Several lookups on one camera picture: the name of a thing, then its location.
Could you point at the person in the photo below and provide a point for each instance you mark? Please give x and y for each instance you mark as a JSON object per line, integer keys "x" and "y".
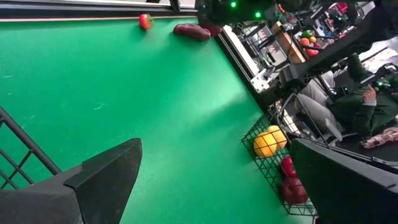
{"x": 357, "y": 112}

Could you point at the purple sweet potato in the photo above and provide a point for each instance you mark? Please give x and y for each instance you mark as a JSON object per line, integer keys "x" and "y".
{"x": 192, "y": 32}

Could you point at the small green toy fruit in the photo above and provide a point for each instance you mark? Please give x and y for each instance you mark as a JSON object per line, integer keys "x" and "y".
{"x": 307, "y": 33}

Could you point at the pale yellow oval fruit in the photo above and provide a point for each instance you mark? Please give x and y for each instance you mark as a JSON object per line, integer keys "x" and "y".
{"x": 280, "y": 135}

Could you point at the white metal bracket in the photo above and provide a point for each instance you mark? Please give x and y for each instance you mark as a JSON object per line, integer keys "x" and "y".
{"x": 262, "y": 81}

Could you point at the pink patterned cloth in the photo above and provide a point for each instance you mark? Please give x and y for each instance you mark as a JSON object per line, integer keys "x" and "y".
{"x": 379, "y": 138}

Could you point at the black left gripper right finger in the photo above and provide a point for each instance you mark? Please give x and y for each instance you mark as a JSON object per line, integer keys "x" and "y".
{"x": 342, "y": 193}

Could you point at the yellow-orange oval fruit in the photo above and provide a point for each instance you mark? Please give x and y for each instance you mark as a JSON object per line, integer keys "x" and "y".
{"x": 264, "y": 145}

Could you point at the black table frame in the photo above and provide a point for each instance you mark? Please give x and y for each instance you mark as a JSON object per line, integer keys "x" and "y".
{"x": 93, "y": 9}

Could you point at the small yellow toy fruit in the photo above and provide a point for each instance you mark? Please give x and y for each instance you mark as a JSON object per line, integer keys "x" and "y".
{"x": 312, "y": 39}

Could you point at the small orange toy fruit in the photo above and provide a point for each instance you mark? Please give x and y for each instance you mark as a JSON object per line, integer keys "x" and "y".
{"x": 304, "y": 41}

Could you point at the dark red apple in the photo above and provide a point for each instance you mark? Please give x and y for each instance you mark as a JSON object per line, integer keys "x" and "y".
{"x": 293, "y": 191}

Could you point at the small red toy fruit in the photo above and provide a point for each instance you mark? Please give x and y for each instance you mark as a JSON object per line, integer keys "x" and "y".
{"x": 311, "y": 53}

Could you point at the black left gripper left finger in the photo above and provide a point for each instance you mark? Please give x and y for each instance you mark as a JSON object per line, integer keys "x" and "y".
{"x": 109, "y": 186}

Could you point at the person's hand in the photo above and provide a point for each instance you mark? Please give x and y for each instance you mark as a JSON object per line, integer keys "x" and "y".
{"x": 369, "y": 93}

